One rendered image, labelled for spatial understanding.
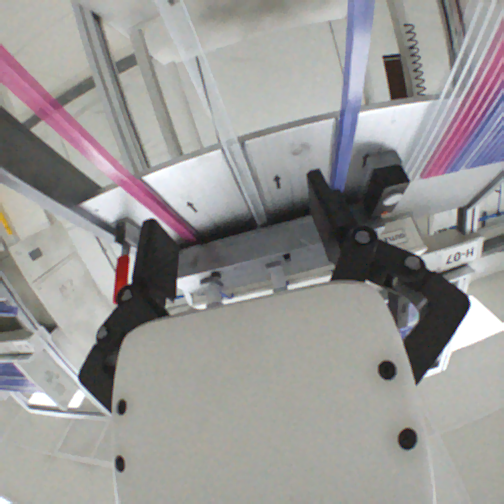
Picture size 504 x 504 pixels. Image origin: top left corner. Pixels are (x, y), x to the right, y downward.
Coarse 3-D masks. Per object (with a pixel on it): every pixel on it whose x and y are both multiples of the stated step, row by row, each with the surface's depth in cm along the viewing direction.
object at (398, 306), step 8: (392, 296) 21; (400, 296) 20; (392, 304) 21; (400, 304) 20; (408, 304) 20; (392, 312) 21; (400, 312) 20; (408, 312) 20; (400, 320) 21; (400, 328) 21
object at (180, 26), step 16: (160, 0) 9; (176, 0) 9; (176, 16) 10; (176, 32) 11; (192, 32) 11; (192, 48) 12; (192, 64) 13; (208, 64) 13; (192, 80) 14; (208, 80) 14; (208, 96) 15; (208, 112) 16; (224, 112) 16; (224, 128) 18; (224, 144) 19; (240, 160) 22; (240, 176) 24; (256, 192) 27; (256, 208) 30
